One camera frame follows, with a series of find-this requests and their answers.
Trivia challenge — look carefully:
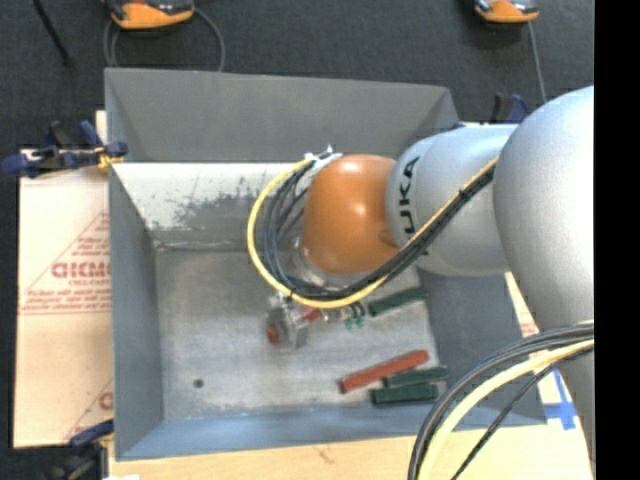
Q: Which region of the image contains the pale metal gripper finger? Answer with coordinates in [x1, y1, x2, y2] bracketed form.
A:
[268, 291, 301, 321]
[279, 317, 312, 350]

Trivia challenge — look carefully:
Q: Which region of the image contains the grey metal bin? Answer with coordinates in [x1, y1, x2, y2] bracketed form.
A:
[103, 67, 547, 462]

